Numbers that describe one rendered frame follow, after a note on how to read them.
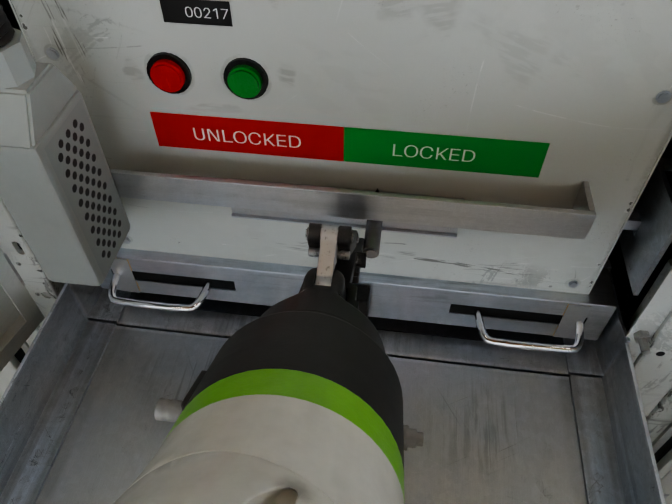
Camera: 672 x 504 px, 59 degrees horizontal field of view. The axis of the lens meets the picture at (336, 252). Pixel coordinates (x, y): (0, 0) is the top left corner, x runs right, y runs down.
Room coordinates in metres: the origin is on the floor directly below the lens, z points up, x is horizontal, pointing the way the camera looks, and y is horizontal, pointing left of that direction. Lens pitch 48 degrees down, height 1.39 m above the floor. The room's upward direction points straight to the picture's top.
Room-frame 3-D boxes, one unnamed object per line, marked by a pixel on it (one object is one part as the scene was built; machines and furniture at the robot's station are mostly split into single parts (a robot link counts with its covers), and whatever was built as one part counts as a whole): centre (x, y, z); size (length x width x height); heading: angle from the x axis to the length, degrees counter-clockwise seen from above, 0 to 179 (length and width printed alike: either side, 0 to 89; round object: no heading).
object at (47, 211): (0.34, 0.21, 1.09); 0.08 x 0.05 x 0.17; 173
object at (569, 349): (0.34, -0.19, 0.90); 0.11 x 0.05 x 0.01; 83
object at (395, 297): (0.40, -0.01, 0.89); 0.54 x 0.05 x 0.06; 83
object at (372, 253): (0.36, -0.03, 1.02); 0.06 x 0.02 x 0.04; 173
